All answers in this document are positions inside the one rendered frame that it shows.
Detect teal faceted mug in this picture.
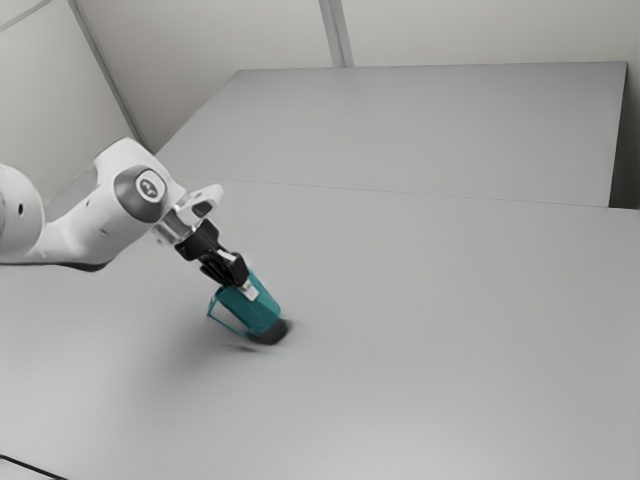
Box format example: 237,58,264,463
206,266,290,346

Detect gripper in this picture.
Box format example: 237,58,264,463
175,219,260,302

